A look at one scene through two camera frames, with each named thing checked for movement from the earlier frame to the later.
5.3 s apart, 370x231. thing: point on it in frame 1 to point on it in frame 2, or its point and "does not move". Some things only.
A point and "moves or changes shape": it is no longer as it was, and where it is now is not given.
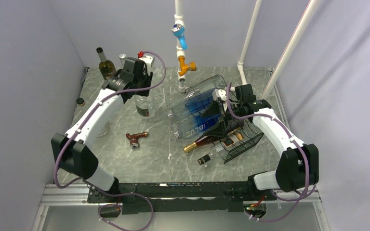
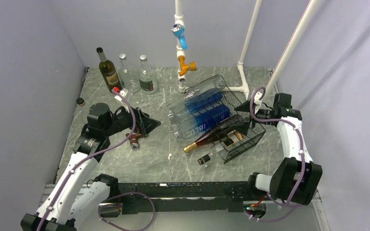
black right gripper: (218, 130) to (244, 107)
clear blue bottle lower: (194, 129) does not move
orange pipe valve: (185, 67) does not move
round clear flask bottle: (80, 101) does not move
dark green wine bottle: (107, 67) does not move
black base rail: (147, 198) does not move
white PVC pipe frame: (180, 50) does not move
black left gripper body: (144, 81) to (119, 122)
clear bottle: (144, 106) moves or changes shape
